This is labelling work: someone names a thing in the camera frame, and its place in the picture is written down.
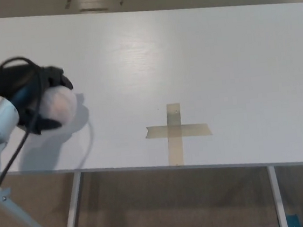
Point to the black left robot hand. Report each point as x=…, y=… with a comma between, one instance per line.
x=7, y=82

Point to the pink dumpling plush toy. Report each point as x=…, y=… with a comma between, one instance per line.
x=61, y=106

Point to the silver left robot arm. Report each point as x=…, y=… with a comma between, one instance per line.
x=0, y=121

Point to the white metal table leg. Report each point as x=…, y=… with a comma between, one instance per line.
x=73, y=208
x=277, y=195

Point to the long beige tape strip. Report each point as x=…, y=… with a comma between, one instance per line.
x=175, y=149

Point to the teal floor tape piece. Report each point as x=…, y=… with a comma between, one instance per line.
x=293, y=222

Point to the light blue metal frame bar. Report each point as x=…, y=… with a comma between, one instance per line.
x=24, y=221

